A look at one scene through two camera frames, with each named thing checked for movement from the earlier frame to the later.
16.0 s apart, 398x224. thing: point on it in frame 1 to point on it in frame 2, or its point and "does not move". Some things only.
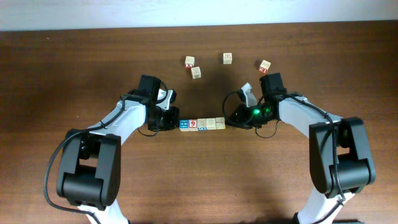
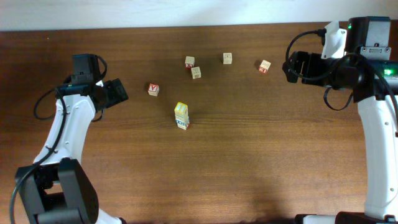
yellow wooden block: (220, 122) to (181, 109)
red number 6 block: (193, 125) to (183, 126)
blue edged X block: (201, 124) to (181, 122)
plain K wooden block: (196, 72) does not move
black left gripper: (172, 122) to (117, 92)
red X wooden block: (189, 61) does not move
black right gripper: (242, 122) to (307, 60)
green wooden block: (211, 124) to (185, 118)
